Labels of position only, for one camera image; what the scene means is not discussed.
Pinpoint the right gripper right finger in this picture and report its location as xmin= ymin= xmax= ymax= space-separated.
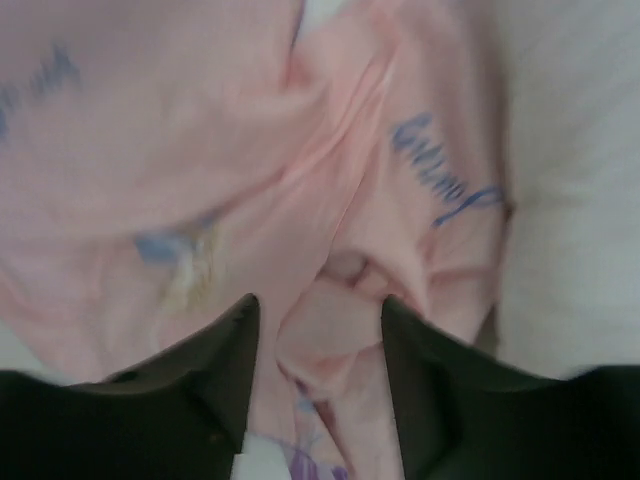
xmin=381 ymin=297 xmax=639 ymax=480

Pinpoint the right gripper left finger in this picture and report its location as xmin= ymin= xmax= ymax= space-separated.
xmin=1 ymin=295 xmax=260 ymax=480

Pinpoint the pink purple pillowcase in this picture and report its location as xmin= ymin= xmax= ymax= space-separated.
xmin=1 ymin=1 xmax=504 ymax=479

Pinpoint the white pillow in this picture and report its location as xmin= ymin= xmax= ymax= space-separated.
xmin=279 ymin=1 xmax=639 ymax=388

